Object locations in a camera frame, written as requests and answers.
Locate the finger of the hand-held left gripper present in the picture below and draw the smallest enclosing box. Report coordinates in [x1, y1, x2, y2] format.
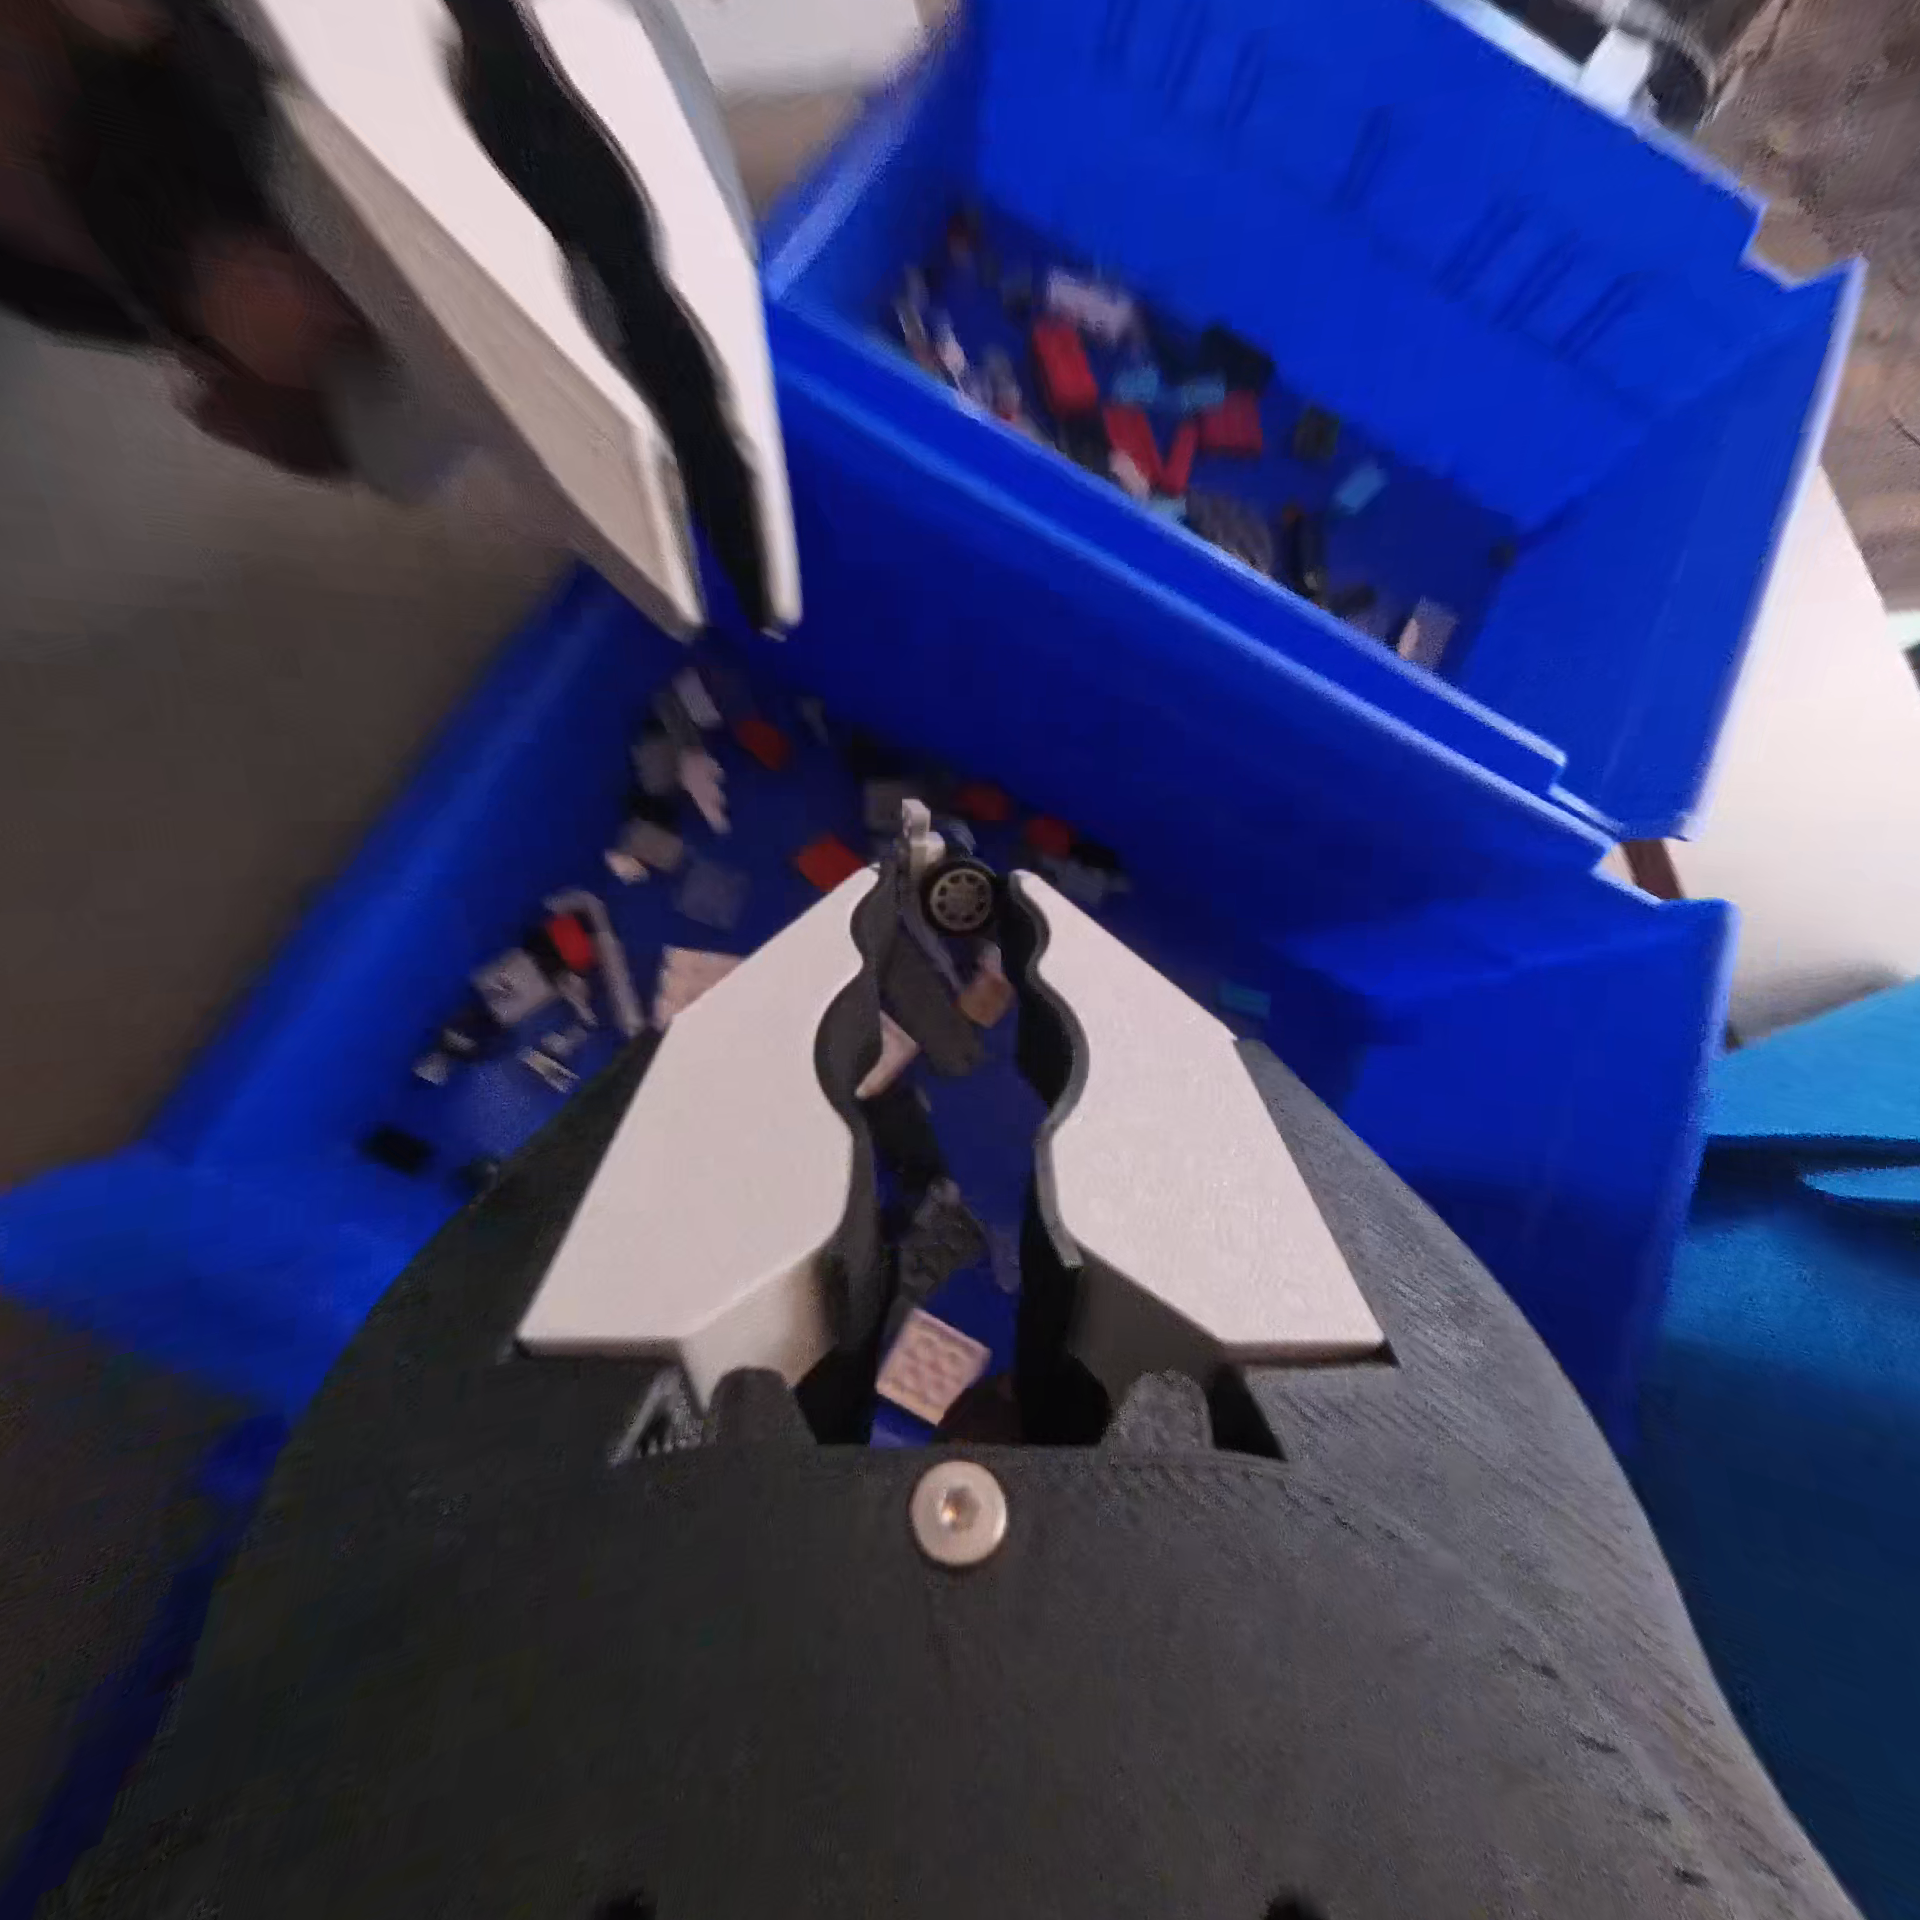
[481, 0, 804, 638]
[257, 0, 711, 633]

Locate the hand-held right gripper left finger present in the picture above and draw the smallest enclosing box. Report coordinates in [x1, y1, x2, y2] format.
[516, 864, 889, 1407]

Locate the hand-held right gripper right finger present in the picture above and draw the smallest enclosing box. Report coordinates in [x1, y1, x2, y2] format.
[1006, 865, 1386, 1397]

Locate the dark grey toy piece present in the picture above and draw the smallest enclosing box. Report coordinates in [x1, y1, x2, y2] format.
[877, 901, 1003, 1077]

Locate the pile of toy bricks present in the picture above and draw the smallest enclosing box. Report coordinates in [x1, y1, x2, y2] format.
[359, 660, 1277, 1427]
[884, 209, 1502, 670]

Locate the blue plastic storage bin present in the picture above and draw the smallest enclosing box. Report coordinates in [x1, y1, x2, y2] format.
[0, 1411, 302, 1920]
[757, 0, 1870, 841]
[0, 568, 1741, 1456]

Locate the grey desk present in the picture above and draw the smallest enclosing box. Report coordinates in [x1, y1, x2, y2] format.
[0, 307, 722, 1816]

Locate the person's left hand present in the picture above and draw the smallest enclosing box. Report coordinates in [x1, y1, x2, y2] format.
[0, 0, 386, 478]

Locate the blue felt bag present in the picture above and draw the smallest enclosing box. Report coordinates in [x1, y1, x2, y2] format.
[1702, 982, 1920, 1201]
[1634, 1140, 1920, 1920]

